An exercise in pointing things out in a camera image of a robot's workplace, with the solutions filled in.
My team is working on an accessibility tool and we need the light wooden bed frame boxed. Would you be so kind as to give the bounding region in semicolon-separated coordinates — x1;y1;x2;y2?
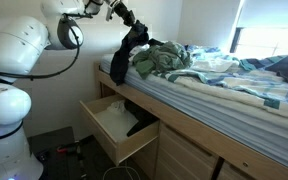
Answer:
93;61;288;180

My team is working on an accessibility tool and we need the open light wooden drawer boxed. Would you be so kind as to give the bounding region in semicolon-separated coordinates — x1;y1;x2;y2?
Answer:
79;93;161;167

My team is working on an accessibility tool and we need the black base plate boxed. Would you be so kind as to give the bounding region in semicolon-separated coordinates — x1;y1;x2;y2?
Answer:
27;125;88;180

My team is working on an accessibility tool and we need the blue plaid blanket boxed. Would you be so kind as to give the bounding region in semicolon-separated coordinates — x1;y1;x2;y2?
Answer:
152;44;288;123

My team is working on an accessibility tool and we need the blue striped mattress sheet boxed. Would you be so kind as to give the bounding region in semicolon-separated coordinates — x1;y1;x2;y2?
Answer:
100;53;288;175

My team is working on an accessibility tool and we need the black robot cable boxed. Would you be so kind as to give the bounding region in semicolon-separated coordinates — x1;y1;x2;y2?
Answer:
0;12;95;83

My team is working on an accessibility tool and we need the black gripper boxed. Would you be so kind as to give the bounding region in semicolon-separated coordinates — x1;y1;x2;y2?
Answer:
112;1;142;28

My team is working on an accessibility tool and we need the green crumpled garment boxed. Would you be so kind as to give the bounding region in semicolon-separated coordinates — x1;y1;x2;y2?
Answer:
130;40;194;80

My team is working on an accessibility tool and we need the red-handled clamp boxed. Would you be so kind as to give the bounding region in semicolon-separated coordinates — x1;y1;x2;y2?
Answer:
56;141;82;155

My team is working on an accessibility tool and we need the closed wooden drawer unit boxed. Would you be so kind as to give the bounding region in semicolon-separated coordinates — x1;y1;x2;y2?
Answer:
154;122;220;180

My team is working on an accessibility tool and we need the white crumpled garment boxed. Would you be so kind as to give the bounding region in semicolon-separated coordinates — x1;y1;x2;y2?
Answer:
127;43;149;61

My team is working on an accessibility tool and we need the bright window with blind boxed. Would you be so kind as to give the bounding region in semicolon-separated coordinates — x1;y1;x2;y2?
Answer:
229;0;288;60

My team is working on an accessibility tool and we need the small black garment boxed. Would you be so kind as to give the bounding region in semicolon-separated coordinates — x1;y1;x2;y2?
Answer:
147;37;166;48

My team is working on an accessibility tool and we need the small white cloth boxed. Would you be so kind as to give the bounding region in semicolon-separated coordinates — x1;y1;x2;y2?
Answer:
105;99;129;115

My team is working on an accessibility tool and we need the white cable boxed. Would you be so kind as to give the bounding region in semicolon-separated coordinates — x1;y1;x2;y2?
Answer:
102;165;141;180

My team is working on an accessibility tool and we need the dark navy yellow-print shirt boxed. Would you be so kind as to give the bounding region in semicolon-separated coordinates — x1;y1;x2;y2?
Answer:
109;19;151;87

